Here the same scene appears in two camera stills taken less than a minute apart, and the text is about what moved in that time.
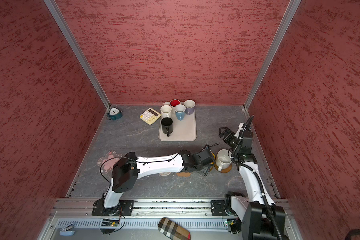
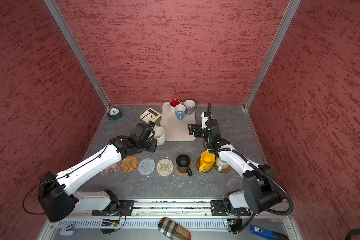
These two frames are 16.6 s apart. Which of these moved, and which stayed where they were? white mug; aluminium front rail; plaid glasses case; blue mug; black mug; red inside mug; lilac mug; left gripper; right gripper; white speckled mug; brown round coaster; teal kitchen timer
Moved: white mug; left gripper; black mug; right gripper
Stayed: red inside mug; aluminium front rail; lilac mug; blue mug; brown round coaster; white speckled mug; plaid glasses case; teal kitchen timer
